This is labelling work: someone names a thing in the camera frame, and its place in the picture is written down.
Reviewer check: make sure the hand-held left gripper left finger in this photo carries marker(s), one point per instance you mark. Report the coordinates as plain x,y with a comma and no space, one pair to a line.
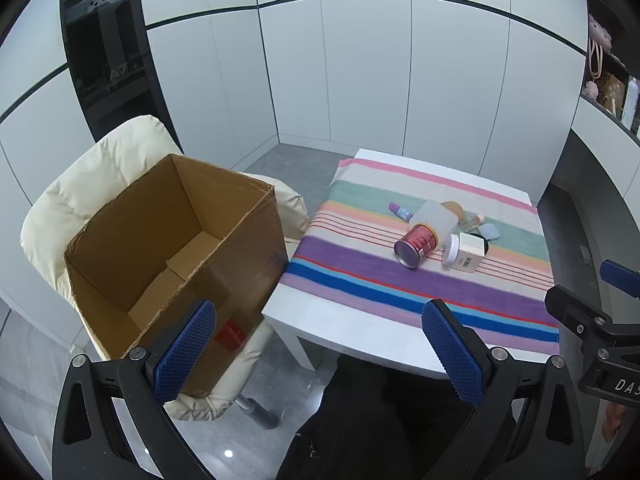
187,350

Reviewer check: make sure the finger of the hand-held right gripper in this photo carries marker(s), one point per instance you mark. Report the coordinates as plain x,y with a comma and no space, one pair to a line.
620,275
575,312

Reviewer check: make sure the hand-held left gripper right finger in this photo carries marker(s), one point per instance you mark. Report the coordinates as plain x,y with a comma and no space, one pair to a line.
452,355

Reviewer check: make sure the white round jar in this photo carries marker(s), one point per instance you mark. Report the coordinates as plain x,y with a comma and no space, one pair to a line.
451,251

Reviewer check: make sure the small white carton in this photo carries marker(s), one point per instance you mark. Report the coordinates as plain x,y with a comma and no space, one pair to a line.
472,249

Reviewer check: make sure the red metal can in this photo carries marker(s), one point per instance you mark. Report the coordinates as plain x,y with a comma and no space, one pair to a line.
420,242

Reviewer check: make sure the small peach bottle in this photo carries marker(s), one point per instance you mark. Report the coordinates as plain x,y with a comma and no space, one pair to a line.
470,223

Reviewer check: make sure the translucent plastic container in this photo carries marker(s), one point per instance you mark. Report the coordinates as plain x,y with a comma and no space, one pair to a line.
435,217

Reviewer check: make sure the small purple bottle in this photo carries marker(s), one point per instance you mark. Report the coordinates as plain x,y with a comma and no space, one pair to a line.
400,211

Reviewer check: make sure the brown cardboard box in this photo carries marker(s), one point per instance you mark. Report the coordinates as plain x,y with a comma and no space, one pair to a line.
225,200

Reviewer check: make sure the person's right hand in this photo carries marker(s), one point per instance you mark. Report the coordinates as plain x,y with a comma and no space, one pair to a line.
614,422

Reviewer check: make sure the light blue case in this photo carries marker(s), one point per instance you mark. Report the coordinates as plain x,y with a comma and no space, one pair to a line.
488,231

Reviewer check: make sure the white table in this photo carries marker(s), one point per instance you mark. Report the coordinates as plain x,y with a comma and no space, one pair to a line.
320,317

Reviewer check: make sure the striped table cloth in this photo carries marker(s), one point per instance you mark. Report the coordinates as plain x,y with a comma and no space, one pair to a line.
350,260

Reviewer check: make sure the white bottle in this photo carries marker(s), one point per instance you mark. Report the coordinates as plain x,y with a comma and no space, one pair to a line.
631,100

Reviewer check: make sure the brown printed box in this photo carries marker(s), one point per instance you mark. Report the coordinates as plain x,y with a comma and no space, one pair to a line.
612,91

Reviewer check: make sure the cream padded chair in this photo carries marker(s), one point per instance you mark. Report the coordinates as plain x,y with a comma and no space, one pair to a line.
100,170

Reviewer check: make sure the pink plush toy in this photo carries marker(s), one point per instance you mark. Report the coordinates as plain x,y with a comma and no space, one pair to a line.
599,35

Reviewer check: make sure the black glass wall panel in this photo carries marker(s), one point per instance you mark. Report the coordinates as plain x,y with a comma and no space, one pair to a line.
110,35

